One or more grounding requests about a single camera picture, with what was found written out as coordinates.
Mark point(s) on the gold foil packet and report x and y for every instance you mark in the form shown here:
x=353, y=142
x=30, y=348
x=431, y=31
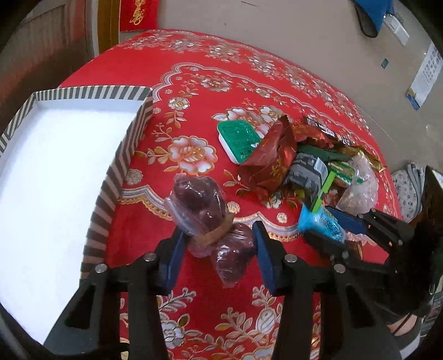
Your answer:
x=375, y=163

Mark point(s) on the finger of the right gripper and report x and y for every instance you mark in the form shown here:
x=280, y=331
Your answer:
x=349, y=253
x=386, y=231

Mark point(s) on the green lidded jelly cup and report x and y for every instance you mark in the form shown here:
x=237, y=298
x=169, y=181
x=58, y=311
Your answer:
x=238, y=139

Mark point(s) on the floral cushion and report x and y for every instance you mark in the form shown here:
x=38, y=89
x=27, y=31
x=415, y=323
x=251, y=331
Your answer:
x=409, y=186

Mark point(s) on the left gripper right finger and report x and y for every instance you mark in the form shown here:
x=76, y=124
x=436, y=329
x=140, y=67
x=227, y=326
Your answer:
x=350, y=326

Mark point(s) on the blue snack packet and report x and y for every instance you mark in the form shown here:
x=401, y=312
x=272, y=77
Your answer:
x=321, y=222

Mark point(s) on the clear bag of nuts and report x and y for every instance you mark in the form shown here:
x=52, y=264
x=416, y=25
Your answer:
x=360, y=198

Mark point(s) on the Nescafe coffee stick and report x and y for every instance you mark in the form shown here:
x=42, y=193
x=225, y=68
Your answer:
x=327, y=131

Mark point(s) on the wooden door frame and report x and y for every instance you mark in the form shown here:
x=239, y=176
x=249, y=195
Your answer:
x=108, y=24

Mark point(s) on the black green snack packet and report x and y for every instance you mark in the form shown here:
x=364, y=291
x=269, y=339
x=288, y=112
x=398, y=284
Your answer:
x=310, y=174

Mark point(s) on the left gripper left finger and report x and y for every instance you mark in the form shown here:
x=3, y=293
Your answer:
x=116, y=310

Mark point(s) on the dried dates plastic bag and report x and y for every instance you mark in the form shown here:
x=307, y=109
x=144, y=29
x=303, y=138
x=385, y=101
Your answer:
x=198, y=207

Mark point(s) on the brown wooden door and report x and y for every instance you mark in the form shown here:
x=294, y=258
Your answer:
x=48, y=45

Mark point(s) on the red floral tablecloth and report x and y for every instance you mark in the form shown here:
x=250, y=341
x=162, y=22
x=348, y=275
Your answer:
x=200, y=84

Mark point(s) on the red wall decoration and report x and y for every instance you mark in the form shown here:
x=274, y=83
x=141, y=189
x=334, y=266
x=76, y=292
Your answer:
x=138, y=15

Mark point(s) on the red foil snack packet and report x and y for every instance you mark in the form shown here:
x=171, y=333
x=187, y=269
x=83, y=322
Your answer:
x=266, y=168

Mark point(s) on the wall calendar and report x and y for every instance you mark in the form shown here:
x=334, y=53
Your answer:
x=425, y=78

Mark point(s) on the green wafer packet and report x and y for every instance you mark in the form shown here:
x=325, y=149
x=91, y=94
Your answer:
x=345, y=173

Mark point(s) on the striped white cardboard box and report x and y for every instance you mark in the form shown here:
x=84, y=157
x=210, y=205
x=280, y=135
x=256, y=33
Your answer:
x=64, y=157

